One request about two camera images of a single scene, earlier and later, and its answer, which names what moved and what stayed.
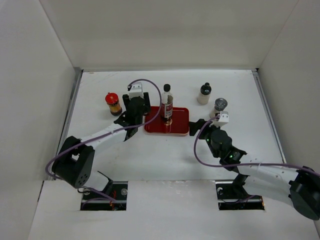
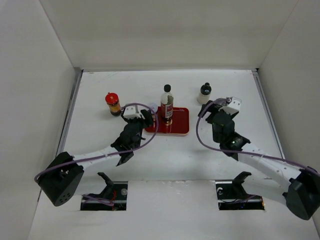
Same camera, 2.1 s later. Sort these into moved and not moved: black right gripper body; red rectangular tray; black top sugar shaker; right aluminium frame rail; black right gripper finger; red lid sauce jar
Moved: black right gripper finger; black right gripper body
Not moved: red lid sauce jar; right aluminium frame rail; red rectangular tray; black top sugar shaker
